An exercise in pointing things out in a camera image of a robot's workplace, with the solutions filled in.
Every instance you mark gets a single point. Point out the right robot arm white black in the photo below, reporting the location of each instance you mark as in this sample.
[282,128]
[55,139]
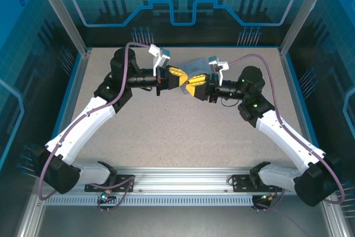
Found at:
[285,137]

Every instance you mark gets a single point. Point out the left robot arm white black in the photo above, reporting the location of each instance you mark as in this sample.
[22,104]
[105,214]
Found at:
[83,126]

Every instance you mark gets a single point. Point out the blue pink printed box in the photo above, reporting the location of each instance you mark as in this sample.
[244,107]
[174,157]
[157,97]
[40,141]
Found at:
[197,66]

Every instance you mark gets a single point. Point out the small connector with green light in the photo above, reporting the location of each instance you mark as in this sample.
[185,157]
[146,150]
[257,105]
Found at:
[106,196]

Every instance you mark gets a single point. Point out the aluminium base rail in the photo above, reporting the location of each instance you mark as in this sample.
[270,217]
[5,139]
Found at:
[180,178]

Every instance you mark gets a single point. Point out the aluminium frame post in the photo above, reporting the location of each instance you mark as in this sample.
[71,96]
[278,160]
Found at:
[59,9]
[302,9]

